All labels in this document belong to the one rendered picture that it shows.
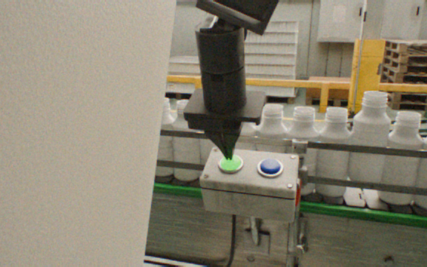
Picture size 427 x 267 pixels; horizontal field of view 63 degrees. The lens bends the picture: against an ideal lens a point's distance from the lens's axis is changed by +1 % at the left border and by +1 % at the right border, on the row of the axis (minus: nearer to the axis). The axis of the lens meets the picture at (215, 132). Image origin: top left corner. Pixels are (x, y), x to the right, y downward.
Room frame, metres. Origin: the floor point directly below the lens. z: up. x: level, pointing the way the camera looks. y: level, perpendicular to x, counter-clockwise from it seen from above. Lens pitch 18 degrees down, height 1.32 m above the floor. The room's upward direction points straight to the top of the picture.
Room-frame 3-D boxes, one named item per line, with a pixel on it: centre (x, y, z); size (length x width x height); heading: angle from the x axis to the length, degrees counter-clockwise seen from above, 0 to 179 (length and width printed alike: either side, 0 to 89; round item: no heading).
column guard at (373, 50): (4.88, -2.07, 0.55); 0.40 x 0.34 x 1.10; 75
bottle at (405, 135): (0.59, -0.33, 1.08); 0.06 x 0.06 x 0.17
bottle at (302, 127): (0.63, -0.16, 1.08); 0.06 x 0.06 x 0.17
